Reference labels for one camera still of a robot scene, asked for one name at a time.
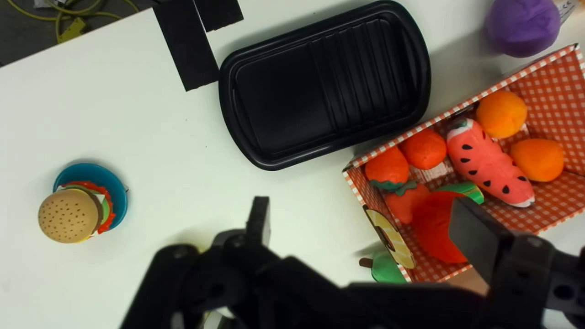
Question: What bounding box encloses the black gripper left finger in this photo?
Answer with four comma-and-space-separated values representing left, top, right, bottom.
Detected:
118, 193, 343, 329

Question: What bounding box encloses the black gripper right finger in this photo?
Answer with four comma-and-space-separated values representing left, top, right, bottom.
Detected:
447, 195, 585, 329

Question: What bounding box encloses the red tomato toy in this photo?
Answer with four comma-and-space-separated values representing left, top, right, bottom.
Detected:
385, 184, 471, 266

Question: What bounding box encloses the round orange fruit toy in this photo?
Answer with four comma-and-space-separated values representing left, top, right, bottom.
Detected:
508, 136, 568, 184
473, 89, 530, 140

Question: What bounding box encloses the watermelon slice toy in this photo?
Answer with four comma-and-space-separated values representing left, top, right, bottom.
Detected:
444, 116, 537, 210

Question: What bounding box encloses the green pear toy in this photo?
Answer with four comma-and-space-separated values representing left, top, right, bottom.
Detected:
356, 250, 409, 286

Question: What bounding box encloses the avocado half toy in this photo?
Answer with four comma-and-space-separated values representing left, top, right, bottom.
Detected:
362, 204, 418, 270

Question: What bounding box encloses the burger toy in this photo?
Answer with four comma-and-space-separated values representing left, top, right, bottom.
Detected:
36, 180, 117, 244

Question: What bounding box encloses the orange tomato toy middle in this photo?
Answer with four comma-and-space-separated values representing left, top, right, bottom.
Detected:
398, 127, 449, 182

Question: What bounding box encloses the red toy with green leaves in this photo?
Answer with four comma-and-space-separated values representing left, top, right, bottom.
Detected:
363, 144, 420, 197

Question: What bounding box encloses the orange gingham basket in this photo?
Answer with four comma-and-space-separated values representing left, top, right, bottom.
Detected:
341, 41, 585, 288

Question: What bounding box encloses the purple round plush toy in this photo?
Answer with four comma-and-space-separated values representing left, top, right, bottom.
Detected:
484, 0, 563, 60

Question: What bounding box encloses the small blue plate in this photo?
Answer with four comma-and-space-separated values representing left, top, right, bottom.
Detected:
51, 158, 131, 232

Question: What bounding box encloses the black plastic tray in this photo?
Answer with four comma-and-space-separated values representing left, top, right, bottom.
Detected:
217, 0, 433, 171

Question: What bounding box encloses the black tape strip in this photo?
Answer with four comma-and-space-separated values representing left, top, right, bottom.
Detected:
149, 0, 245, 93

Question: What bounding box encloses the yellow green cable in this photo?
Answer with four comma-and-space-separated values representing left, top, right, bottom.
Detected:
3, 0, 142, 45

